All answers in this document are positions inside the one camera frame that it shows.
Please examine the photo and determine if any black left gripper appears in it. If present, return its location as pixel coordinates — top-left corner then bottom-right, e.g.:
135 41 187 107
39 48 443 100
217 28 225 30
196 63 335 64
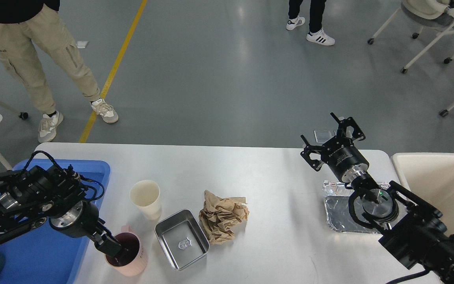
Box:
49 201 124 258

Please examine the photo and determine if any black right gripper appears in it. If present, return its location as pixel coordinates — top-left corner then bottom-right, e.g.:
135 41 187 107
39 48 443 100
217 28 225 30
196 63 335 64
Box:
300 112 369 184

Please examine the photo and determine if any pink mug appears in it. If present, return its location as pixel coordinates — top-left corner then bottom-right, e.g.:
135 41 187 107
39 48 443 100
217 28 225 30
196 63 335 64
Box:
105 225 148 277

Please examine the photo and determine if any metal rectangular tin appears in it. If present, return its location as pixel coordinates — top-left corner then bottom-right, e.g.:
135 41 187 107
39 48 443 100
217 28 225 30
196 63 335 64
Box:
154 209 210 270

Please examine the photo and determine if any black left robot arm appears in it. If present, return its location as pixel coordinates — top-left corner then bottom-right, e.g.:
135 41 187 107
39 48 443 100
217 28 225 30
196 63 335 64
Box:
0 153 128 258

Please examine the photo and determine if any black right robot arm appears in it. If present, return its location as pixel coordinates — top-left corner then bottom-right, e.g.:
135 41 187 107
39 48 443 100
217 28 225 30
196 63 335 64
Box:
300 113 454 284

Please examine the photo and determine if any aluminium foil tray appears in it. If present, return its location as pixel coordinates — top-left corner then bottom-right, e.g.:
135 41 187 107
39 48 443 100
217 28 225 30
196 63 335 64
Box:
323 180 380 234

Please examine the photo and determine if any blue plastic tray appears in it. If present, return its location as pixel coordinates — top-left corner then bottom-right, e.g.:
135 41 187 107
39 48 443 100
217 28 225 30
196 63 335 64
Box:
0 159 111 284

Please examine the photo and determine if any cream paper cup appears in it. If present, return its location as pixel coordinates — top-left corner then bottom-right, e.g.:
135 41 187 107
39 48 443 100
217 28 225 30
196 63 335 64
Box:
129 180 162 220

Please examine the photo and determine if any cream plastic bin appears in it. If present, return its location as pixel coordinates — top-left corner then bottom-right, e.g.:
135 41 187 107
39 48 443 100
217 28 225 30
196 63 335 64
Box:
391 153 454 234

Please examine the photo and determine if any crumpled brown paper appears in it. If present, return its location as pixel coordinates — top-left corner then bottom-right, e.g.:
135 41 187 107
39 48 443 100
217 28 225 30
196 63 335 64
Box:
199 190 250 245

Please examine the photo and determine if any person in black trousers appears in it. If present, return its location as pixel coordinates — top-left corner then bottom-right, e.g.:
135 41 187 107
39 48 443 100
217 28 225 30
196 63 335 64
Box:
285 0 335 46

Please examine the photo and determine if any white office chair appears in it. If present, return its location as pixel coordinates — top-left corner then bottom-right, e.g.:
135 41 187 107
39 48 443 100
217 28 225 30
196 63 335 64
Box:
367 0 454 74

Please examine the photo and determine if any person in beige trousers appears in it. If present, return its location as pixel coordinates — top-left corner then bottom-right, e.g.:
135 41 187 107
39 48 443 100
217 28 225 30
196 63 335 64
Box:
0 0 119 143

